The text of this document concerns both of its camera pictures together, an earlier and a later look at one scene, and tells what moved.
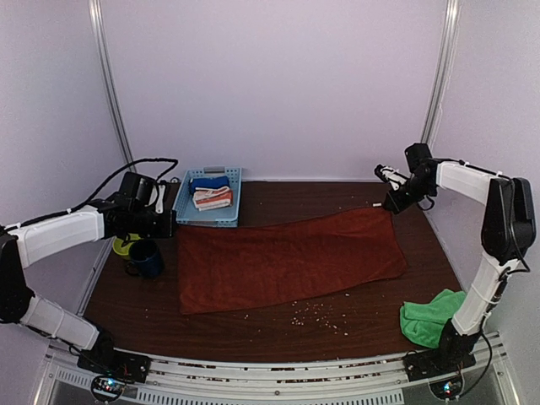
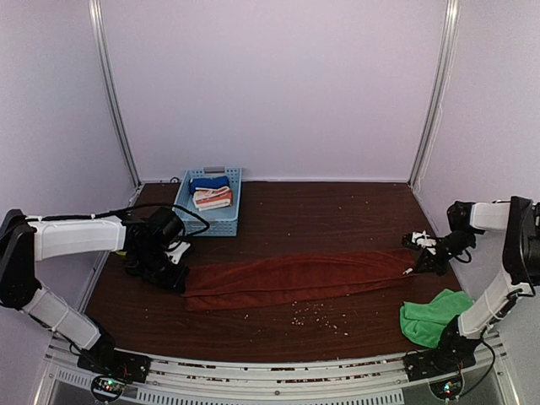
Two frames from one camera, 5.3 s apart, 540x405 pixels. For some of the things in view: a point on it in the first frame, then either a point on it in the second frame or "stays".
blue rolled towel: (210, 183) stays
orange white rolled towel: (206, 199) stays
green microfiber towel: (422, 323) stays
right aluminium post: (445, 72) stays
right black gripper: (398, 205) to (434, 264)
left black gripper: (168, 227) to (175, 281)
